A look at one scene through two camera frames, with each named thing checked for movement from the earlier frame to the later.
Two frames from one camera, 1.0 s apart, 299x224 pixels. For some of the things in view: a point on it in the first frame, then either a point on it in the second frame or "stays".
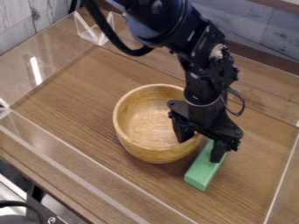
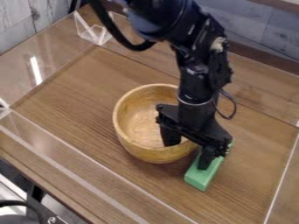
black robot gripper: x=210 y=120 -> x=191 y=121
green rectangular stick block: x=203 y=170 stays
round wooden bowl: x=144 y=128 stays
